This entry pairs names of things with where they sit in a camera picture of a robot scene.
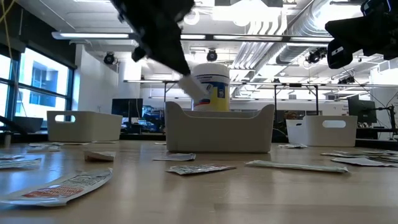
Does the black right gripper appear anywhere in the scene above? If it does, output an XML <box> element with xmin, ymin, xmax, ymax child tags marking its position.
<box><xmin>325</xmin><ymin>12</ymin><xmax>398</xmax><ymax>70</ymax></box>

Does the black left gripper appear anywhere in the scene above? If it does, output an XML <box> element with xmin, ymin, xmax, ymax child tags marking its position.
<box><xmin>109</xmin><ymin>0</ymin><xmax>195</xmax><ymax>77</ymax></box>

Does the light grey plastic bin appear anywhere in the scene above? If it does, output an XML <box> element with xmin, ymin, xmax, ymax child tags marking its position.
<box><xmin>165</xmin><ymin>101</ymin><xmax>275</xmax><ymax>154</ymax></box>
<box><xmin>47</xmin><ymin>110</ymin><xmax>123</xmax><ymax>143</ymax></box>

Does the white packet orange label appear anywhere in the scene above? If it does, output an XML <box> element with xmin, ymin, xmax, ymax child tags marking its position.
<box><xmin>0</xmin><ymin>167</ymin><xmax>114</xmax><ymax>208</ymax></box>

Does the yellow white Lysol wipes canister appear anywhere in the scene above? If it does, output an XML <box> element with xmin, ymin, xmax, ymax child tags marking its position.
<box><xmin>190</xmin><ymin>62</ymin><xmax>231</xmax><ymax>112</ymax></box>

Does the black computer monitor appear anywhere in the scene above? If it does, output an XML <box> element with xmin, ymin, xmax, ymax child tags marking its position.
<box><xmin>111</xmin><ymin>98</ymin><xmax>144</xmax><ymax>119</ymax></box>
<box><xmin>347</xmin><ymin>98</ymin><xmax>378</xmax><ymax>125</ymax></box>

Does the long ceiling light bar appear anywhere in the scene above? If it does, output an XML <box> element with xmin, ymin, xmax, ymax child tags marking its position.
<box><xmin>51</xmin><ymin>30</ymin><xmax>335</xmax><ymax>44</ymax></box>

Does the person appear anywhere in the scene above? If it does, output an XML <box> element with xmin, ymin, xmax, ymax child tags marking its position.
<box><xmin>273</xmin><ymin>110</ymin><xmax>300</xmax><ymax>141</ymax></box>

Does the white plastic bin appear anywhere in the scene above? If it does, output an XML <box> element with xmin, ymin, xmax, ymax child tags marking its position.
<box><xmin>285</xmin><ymin>115</ymin><xmax>358</xmax><ymax>148</ymax></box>

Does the large dark framed window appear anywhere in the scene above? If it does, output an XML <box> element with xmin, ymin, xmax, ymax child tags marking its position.
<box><xmin>0</xmin><ymin>46</ymin><xmax>75</xmax><ymax>128</ymax></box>

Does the dark grey bowl-shaped object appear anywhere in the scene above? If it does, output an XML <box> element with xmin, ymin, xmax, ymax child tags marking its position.
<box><xmin>12</xmin><ymin>116</ymin><xmax>44</xmax><ymax>134</ymax></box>

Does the white ring ceiling lamp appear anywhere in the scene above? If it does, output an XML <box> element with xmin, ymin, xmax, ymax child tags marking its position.
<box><xmin>183</xmin><ymin>9</ymin><xmax>201</xmax><ymax>26</ymax></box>

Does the silver ventilation duct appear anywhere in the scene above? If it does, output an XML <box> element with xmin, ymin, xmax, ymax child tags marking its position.
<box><xmin>273</xmin><ymin>0</ymin><xmax>346</xmax><ymax>65</ymax></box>

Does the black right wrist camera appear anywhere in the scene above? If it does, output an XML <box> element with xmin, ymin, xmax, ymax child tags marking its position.
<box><xmin>360</xmin><ymin>0</ymin><xmax>393</xmax><ymax>16</ymax></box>

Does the black metal gantry frame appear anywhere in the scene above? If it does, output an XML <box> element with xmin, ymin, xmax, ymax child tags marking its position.
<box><xmin>123</xmin><ymin>79</ymin><xmax>398</xmax><ymax>125</ymax></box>

